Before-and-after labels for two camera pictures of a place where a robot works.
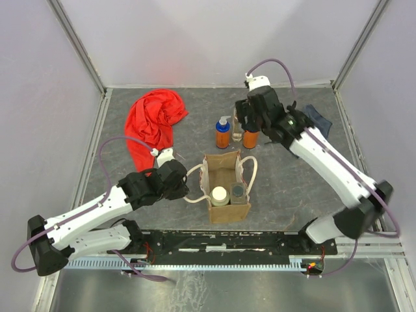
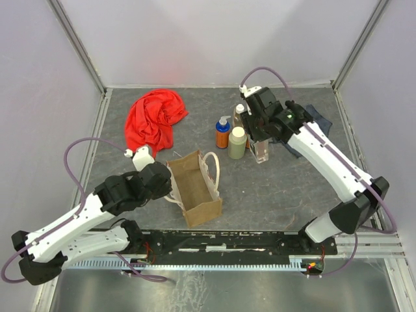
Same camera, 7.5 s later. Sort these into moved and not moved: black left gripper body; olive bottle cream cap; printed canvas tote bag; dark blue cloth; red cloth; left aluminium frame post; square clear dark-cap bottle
Moved: black left gripper body; printed canvas tote bag; olive bottle cream cap; square clear dark-cap bottle
Not moved: red cloth; left aluminium frame post; dark blue cloth
